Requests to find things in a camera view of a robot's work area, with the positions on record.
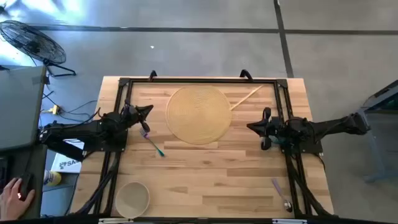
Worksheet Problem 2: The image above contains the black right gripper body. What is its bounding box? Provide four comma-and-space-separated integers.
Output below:
260, 107, 282, 151

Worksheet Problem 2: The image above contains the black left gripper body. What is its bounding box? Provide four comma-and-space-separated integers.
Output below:
123, 99, 152, 134

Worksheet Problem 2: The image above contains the purple and teal fork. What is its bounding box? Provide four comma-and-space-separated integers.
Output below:
139, 127, 166, 157

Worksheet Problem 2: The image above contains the white ribbed bowl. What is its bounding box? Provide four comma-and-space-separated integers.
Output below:
114, 181, 151, 220

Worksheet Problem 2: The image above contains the pale wooden chopstick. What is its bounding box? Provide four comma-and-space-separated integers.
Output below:
229, 85, 264, 111

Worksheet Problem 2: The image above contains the round woven beige placemat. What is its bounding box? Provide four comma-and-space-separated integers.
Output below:
165, 85, 233, 146

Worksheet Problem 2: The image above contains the white printed cardboard box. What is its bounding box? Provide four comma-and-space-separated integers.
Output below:
50, 138, 85, 174

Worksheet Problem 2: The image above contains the silver aluminium strip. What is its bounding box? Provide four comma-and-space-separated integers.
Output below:
271, 218, 308, 224
98, 217, 135, 224

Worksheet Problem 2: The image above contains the grey metal table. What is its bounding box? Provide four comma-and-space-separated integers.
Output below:
357, 79, 398, 184

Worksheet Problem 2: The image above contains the yellow bottle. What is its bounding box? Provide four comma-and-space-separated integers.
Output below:
43, 169, 63, 187

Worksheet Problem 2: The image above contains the dark grey desk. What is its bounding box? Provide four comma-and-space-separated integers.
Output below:
0, 144, 48, 219

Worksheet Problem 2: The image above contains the black floor fan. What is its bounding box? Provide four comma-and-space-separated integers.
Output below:
0, 19, 77, 78

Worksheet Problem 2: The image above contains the black computer mouse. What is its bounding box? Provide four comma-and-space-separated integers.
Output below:
17, 172, 35, 200

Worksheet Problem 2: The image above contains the black keyboard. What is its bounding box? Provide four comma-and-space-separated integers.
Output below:
0, 155, 9, 189

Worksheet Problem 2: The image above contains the person's hand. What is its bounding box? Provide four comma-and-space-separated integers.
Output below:
0, 177, 36, 222

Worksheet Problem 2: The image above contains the black floor cable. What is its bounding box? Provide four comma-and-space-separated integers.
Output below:
40, 90, 100, 125

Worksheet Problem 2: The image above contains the purple-handled metal spoon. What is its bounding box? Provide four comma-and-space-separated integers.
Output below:
271, 177, 294, 213

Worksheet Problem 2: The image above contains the black cable bundle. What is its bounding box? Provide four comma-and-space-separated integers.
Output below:
75, 152, 123, 216
284, 154, 331, 218

